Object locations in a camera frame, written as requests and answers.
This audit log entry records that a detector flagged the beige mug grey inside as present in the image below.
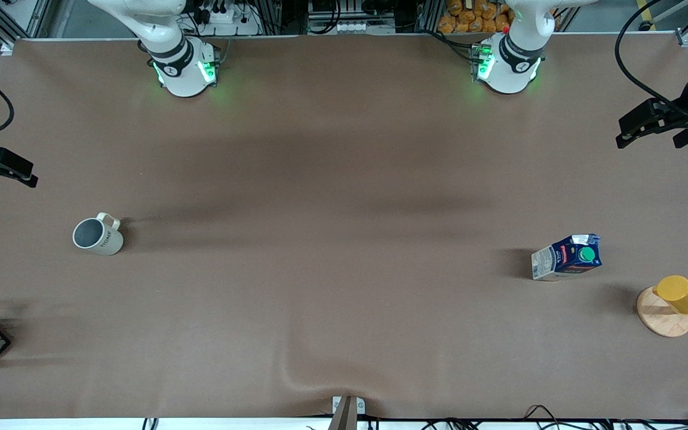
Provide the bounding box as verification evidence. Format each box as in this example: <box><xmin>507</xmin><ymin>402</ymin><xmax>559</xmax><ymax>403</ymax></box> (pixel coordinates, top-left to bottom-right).
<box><xmin>72</xmin><ymin>213</ymin><xmax>124</xmax><ymax>256</ymax></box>

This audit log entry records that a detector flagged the blue milk carton green cap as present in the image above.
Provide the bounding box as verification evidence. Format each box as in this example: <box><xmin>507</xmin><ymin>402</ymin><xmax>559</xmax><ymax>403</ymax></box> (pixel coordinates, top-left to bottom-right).
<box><xmin>531</xmin><ymin>234</ymin><xmax>603</xmax><ymax>281</ymax></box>

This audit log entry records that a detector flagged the yellow cup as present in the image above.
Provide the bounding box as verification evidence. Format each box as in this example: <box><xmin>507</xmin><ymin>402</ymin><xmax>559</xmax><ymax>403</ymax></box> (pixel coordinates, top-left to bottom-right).
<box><xmin>653</xmin><ymin>275</ymin><xmax>688</xmax><ymax>315</ymax></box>

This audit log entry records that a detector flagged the wooden mug stand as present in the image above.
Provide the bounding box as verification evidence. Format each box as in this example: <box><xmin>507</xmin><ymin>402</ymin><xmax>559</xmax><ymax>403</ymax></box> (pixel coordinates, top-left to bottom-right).
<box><xmin>637</xmin><ymin>285</ymin><xmax>688</xmax><ymax>338</ymax></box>

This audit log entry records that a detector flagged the pile of orange snack packs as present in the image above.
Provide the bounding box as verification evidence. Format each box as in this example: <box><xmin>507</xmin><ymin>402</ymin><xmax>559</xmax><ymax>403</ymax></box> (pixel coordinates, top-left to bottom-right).
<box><xmin>438</xmin><ymin>0</ymin><xmax>513</xmax><ymax>35</ymax></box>

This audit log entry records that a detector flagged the white power strip with plugs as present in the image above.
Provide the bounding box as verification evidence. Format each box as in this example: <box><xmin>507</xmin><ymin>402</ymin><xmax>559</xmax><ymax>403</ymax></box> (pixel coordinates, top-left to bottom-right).
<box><xmin>195</xmin><ymin>0</ymin><xmax>262</xmax><ymax>36</ymax></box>

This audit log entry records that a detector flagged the brown table cloth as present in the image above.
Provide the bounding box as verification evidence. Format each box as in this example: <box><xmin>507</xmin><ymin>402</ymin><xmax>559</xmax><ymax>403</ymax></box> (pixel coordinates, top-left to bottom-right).
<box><xmin>0</xmin><ymin>33</ymin><xmax>688</xmax><ymax>420</ymax></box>

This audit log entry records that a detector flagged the small white power strip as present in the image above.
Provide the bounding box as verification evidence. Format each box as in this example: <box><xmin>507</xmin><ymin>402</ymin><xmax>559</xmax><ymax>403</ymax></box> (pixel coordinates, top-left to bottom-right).
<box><xmin>331</xmin><ymin>20</ymin><xmax>371</xmax><ymax>35</ymax></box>

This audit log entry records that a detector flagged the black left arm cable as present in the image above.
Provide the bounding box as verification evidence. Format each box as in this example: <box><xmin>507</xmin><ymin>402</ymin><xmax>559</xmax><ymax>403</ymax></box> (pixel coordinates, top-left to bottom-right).
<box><xmin>614</xmin><ymin>0</ymin><xmax>688</xmax><ymax>114</ymax></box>

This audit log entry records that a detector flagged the aluminium frame rail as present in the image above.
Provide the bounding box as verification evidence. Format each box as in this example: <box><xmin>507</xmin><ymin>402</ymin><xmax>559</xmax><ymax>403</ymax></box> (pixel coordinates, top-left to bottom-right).
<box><xmin>0</xmin><ymin>0</ymin><xmax>52</xmax><ymax>56</ymax></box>

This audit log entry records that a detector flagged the grey metal bracket post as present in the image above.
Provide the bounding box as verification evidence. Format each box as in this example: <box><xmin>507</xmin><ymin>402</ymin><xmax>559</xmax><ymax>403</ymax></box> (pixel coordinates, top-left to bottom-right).
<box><xmin>331</xmin><ymin>395</ymin><xmax>366</xmax><ymax>430</ymax></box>

